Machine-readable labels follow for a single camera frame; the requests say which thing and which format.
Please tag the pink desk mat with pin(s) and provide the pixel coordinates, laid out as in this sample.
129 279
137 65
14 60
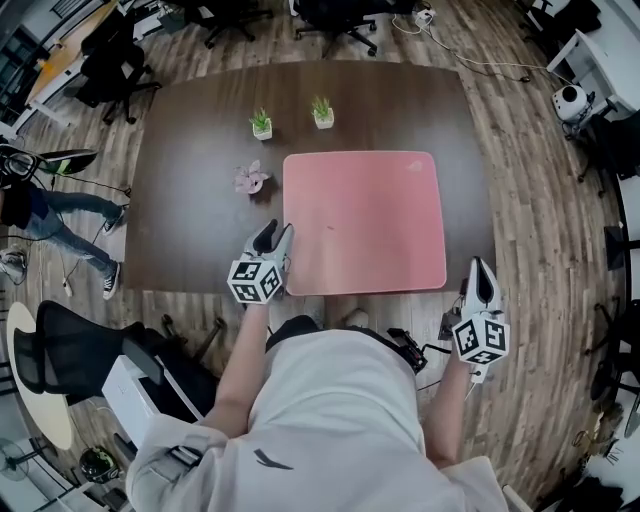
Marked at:
365 220

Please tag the white dome-shaped device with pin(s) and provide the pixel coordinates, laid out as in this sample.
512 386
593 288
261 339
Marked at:
570 100

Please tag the person's right forearm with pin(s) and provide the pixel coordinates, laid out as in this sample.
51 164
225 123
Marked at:
450 415

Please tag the green plant in white pot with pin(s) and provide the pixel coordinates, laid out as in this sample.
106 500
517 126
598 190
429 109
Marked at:
262 131
323 119

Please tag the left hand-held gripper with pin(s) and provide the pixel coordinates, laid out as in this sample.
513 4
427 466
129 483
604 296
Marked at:
255 280

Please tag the round white table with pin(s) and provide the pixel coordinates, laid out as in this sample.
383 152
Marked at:
45 415

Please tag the white boxy appliance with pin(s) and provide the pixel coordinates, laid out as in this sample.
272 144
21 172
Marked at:
130 400

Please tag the light wooden desk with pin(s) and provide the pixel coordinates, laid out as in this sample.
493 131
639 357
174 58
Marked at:
65 60

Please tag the person's right white shoe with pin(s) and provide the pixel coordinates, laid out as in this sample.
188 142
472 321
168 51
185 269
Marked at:
357 317

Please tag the person's white shirt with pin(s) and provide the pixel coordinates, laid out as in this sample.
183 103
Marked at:
340 425

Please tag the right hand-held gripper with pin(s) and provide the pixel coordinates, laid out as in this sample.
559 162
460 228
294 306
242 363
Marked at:
480 340

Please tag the black belt-mounted device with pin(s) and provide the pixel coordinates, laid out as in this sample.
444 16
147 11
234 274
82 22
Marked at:
407 347

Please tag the black and green helmet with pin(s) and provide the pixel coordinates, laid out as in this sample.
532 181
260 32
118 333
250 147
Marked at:
99 465

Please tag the black standing fan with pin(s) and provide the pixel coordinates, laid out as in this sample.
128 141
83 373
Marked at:
12 457

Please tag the white power strip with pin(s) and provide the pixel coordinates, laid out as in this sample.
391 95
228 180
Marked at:
424 16

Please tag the pink plant in white pot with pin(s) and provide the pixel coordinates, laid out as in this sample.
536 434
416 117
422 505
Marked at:
250 182

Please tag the person's black shorts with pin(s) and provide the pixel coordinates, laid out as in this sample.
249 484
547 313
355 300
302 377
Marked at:
290 327

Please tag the person's left forearm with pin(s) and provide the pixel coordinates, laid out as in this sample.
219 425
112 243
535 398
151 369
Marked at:
240 370

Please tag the black mesh-back office chair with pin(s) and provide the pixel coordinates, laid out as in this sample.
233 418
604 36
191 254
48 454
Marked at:
65 345

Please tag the white desk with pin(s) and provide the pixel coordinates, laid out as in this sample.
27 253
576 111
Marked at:
600 65

